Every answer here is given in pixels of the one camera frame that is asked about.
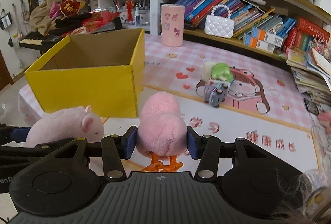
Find grey toy camera car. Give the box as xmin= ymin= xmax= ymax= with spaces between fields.
xmin=196 ymin=79 xmax=231 ymax=108

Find pink plush chick orange feet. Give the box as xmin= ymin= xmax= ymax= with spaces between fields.
xmin=136 ymin=92 xmax=187 ymax=172

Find stack of magazines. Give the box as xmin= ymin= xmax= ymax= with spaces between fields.
xmin=286 ymin=48 xmax=330 ymax=115

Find red dictionary book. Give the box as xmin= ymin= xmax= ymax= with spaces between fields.
xmin=297 ymin=17 xmax=330 ymax=42

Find pink checkered tablecloth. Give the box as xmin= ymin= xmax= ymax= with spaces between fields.
xmin=18 ymin=32 xmax=331 ymax=178

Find pink cylindrical container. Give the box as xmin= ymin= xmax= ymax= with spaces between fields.
xmin=161 ymin=4 xmax=185 ymax=47

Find white quilted pearl handbag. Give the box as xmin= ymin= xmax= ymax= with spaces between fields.
xmin=204 ymin=4 xmax=235 ymax=39

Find pink cartoon desk mat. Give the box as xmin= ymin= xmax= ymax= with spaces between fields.
xmin=100 ymin=35 xmax=324 ymax=178

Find red packaging bag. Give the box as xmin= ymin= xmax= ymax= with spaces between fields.
xmin=61 ymin=11 xmax=123 ymax=37

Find beige cloth pile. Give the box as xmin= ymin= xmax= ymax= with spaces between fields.
xmin=29 ymin=0 xmax=63 ymax=36

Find green frog toy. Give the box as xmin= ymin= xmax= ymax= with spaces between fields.
xmin=201 ymin=61 xmax=234 ymax=83

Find pink plush pig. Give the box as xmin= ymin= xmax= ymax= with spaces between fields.
xmin=26 ymin=105 xmax=104 ymax=148

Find orange white medicine box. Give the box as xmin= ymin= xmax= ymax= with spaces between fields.
xmin=243 ymin=34 xmax=275 ymax=53
xmin=251 ymin=27 xmax=283 ymax=48

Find orange white medicine box upper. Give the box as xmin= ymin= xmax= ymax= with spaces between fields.
xmin=251 ymin=27 xmax=283 ymax=48

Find orange white medicine box lower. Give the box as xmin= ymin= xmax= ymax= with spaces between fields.
xmin=243 ymin=34 xmax=275 ymax=53

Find yellow cardboard box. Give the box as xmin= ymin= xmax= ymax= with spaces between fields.
xmin=25 ymin=29 xmax=145 ymax=117

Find black electric piano keyboard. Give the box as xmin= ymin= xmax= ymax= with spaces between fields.
xmin=18 ymin=32 xmax=63 ymax=55

